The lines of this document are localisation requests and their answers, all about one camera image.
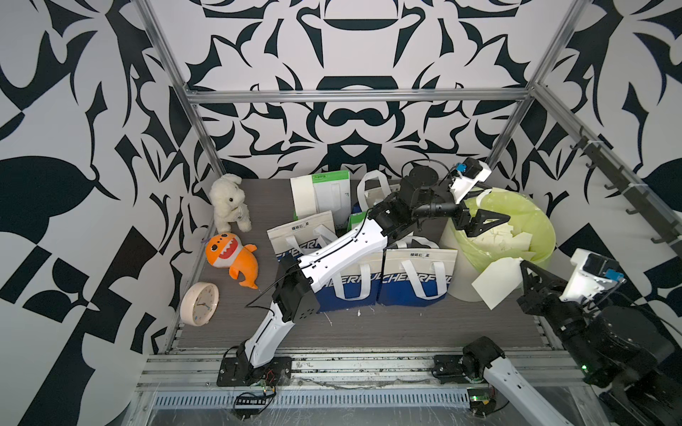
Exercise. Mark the orange plush monster toy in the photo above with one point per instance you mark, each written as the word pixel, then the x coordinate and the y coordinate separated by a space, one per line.
pixel 226 251

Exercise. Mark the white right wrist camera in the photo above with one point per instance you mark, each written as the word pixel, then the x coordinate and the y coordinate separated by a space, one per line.
pixel 593 273

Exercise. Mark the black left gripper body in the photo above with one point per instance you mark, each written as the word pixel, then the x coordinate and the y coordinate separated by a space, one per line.
pixel 457 223

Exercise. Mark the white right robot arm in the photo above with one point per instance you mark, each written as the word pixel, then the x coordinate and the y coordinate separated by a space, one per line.
pixel 618 349

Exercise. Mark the green plastic bin liner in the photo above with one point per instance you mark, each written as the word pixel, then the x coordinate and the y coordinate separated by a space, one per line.
pixel 537 223

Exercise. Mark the white round trash bin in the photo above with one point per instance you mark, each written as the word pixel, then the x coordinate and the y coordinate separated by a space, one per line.
pixel 464 273

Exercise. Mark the green white middle bag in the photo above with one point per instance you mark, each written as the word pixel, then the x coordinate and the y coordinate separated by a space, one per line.
pixel 356 219

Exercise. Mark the green white back left bag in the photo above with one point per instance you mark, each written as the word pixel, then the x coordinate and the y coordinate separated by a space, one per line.
pixel 333 193

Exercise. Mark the white blue back right bag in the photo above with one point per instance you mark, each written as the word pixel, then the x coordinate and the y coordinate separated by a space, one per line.
pixel 368 198

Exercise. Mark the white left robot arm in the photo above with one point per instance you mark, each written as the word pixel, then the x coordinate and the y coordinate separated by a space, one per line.
pixel 298 280

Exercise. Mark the white tape roll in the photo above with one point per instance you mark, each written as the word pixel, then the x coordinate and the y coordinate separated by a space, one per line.
pixel 199 304

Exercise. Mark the white plush rabbit toy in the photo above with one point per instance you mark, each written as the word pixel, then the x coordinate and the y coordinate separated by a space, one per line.
pixel 228 201

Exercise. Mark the white receipt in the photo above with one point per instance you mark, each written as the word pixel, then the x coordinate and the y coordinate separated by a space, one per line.
pixel 498 281
pixel 304 196

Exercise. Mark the blue white front left bag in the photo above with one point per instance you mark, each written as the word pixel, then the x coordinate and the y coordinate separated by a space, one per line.
pixel 356 286

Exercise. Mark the green white bag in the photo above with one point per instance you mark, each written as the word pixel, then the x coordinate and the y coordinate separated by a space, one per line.
pixel 333 193
pixel 356 219

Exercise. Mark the black wall hook rail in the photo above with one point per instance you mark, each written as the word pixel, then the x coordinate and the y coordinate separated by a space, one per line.
pixel 623 181

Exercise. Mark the blue white front right bag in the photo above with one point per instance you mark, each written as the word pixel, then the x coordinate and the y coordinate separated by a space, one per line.
pixel 417 272

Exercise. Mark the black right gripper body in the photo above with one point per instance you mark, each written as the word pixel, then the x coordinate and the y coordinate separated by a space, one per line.
pixel 567 319

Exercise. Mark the torn paper pieces in bin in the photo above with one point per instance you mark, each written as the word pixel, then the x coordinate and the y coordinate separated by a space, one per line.
pixel 505 237

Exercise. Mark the aluminium frame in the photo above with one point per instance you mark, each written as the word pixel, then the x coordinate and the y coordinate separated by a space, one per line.
pixel 281 89

